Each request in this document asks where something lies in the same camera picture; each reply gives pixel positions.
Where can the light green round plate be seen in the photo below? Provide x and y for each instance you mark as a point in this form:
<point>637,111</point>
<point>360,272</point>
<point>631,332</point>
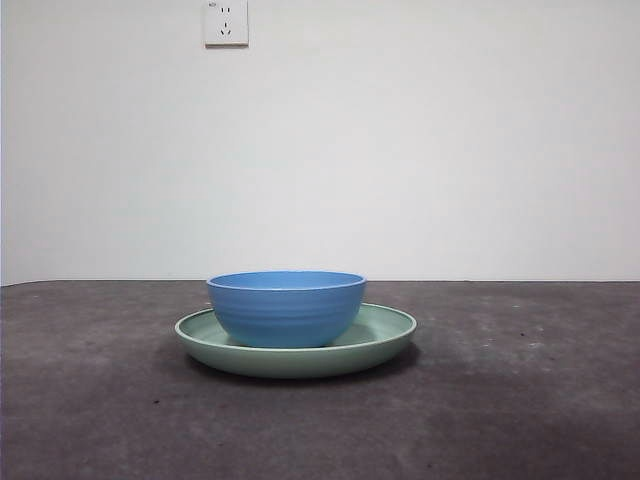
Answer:
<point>295,362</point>

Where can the white wall power socket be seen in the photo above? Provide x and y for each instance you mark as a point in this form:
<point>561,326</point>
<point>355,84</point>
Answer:
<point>226,25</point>

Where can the blue ribbed bowl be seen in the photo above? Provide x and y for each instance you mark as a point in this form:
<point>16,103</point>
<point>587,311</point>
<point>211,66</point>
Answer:
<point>287,312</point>

